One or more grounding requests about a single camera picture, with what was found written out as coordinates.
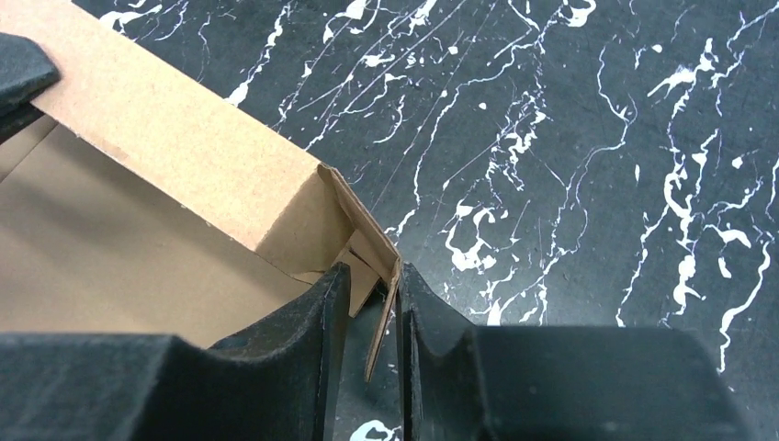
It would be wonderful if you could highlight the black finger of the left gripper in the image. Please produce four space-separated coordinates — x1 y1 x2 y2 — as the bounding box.
1 32 62 143

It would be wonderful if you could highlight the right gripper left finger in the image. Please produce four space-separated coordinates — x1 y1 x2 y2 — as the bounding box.
1 263 351 440

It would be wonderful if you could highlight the brown cardboard box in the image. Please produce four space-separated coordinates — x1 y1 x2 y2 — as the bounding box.
1 1 401 346

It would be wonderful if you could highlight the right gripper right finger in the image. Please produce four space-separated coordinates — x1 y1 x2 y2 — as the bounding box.
395 264 751 440

